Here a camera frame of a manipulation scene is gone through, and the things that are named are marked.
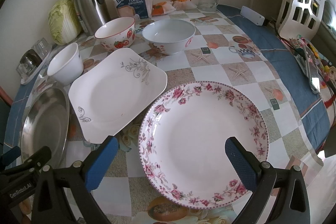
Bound stainless steel round tray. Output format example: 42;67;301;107
21;86;70;168

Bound floral round plate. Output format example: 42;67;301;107
138;81;269;209

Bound small white bowl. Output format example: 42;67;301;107
47;43;84;86

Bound strawberry red-rimmed bowl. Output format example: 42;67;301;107
94;17;135;52

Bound large white bowl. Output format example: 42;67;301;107
142;19;196;55

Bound white square plate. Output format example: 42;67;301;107
68;48;167;144

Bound white tray with glasses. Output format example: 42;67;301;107
16;38;52;85

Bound colourful items pile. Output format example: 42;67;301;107
289;35;335;110

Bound napa cabbage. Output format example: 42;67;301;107
48;0;83;46

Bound stainless steel thermos jug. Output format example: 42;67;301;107
73;0;111;36

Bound orange snack packet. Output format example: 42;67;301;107
151;1;176;16
171;0;197;10

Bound white power strip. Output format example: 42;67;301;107
240;6;265;26

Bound white plastic chair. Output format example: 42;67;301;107
279;0;325;40

